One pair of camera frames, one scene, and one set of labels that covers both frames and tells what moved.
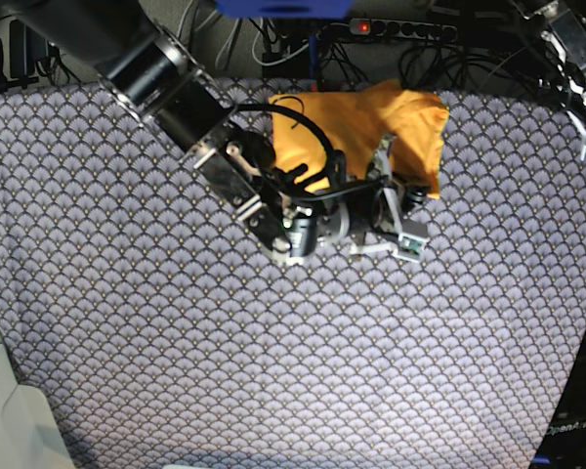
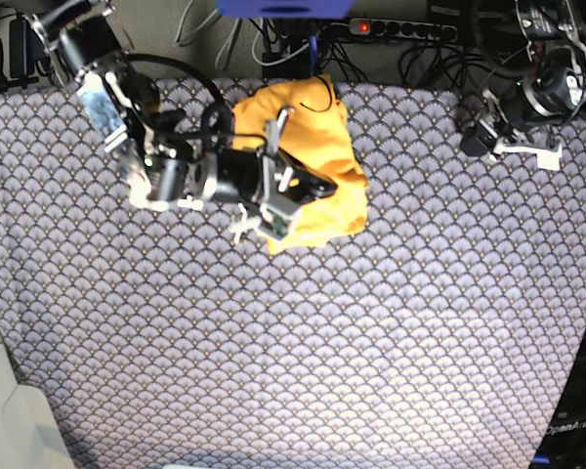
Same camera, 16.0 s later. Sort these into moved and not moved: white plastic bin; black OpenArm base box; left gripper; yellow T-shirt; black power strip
Moved: left gripper; yellow T-shirt
Not moved: black OpenArm base box; black power strip; white plastic bin
